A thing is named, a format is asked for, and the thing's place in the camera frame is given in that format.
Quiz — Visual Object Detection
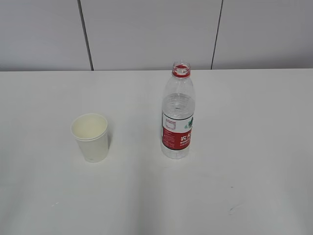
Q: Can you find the clear water bottle red label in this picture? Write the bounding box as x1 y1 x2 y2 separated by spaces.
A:
161 61 195 160

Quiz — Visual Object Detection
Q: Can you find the white paper cup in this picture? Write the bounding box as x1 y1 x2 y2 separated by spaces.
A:
70 114 109 163

